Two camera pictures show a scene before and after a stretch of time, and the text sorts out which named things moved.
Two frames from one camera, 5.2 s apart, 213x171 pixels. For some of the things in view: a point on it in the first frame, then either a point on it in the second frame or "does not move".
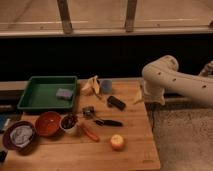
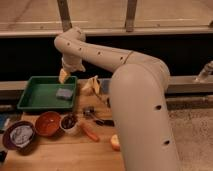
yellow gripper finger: x=139 y=96 to x=62 y=76
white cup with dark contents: x=69 y=122 does not move
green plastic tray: x=40 y=92 does not move
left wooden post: x=65 y=16 does not move
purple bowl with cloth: x=20 y=136 does not move
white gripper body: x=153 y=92 to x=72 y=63
